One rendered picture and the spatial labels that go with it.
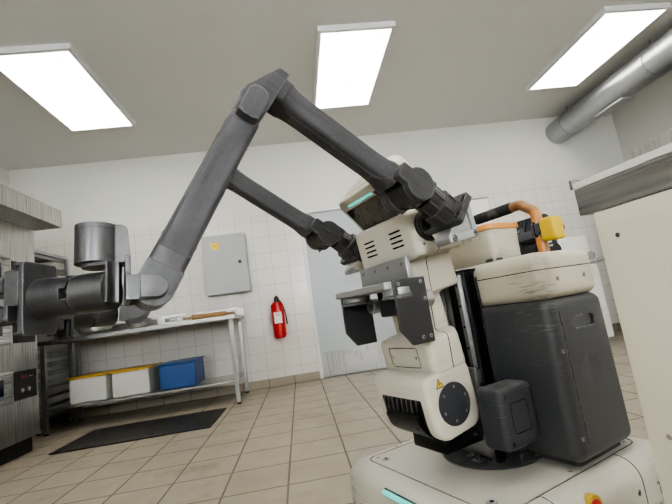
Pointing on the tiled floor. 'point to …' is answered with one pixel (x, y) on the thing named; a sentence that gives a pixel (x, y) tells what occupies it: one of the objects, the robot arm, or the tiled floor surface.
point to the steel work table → (138, 333)
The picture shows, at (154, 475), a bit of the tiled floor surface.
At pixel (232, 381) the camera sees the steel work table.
